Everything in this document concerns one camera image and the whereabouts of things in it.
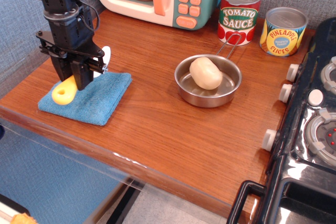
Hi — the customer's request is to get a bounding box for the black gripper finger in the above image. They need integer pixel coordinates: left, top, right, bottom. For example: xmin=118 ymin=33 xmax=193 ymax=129
xmin=70 ymin=61 xmax=93 ymax=91
xmin=51 ymin=56 xmax=73 ymax=81

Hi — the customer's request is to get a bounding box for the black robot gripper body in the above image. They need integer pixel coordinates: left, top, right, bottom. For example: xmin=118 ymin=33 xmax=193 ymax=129
xmin=36 ymin=8 xmax=107 ymax=73

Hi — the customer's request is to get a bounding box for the yellow handled white toy knife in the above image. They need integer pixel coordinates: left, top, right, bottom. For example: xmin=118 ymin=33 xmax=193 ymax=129
xmin=51 ymin=46 xmax=111 ymax=105

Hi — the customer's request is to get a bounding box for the small steel pan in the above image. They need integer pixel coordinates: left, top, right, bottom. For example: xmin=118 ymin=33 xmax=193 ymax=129
xmin=174 ymin=43 xmax=242 ymax=108

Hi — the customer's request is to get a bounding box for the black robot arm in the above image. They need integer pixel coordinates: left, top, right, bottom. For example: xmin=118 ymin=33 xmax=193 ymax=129
xmin=36 ymin=0 xmax=107 ymax=90

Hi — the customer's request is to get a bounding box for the blue folded cloth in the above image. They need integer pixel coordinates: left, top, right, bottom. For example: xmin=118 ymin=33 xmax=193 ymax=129
xmin=38 ymin=72 xmax=132 ymax=126

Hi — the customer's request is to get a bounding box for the beige toy potato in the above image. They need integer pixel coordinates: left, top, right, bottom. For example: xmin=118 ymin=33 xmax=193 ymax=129
xmin=189 ymin=57 xmax=223 ymax=90

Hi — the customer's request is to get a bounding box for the orange object at corner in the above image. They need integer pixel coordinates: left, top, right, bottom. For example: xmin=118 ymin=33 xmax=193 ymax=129
xmin=10 ymin=213 xmax=37 ymax=224

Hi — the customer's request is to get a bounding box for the tomato sauce can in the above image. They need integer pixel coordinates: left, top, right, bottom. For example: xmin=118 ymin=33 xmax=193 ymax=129
xmin=217 ymin=0 xmax=261 ymax=46

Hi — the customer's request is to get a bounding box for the pineapple slices can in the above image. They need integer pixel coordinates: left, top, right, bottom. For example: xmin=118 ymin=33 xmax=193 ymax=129
xmin=259 ymin=7 xmax=308 ymax=57

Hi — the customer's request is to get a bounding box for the black toy stove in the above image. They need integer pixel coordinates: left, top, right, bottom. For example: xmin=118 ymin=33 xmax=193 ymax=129
xmin=227 ymin=18 xmax=335 ymax=223

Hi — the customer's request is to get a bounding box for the black cable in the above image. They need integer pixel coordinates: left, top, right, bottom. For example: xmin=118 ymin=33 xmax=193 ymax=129
xmin=77 ymin=0 xmax=101 ymax=33

